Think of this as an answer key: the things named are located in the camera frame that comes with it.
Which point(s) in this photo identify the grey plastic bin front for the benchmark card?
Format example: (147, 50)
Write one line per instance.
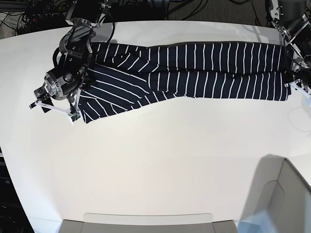
(104, 223)

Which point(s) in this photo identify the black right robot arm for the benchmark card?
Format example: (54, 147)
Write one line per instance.
(85, 16)

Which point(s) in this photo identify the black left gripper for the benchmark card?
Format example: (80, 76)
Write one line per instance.
(301, 68)

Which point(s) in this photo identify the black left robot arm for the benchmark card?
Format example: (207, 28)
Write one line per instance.
(290, 19)

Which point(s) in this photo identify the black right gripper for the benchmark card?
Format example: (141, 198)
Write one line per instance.
(59, 85)

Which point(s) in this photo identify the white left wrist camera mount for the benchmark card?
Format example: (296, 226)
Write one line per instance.
(300, 88)

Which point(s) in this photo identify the grey plastic bin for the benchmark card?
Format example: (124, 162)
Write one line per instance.
(279, 199)
(104, 223)

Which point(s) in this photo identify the navy white striped T-shirt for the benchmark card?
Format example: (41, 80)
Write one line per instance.
(122, 78)

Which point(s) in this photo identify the grey plastic bin right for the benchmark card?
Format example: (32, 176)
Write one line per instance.
(279, 199)

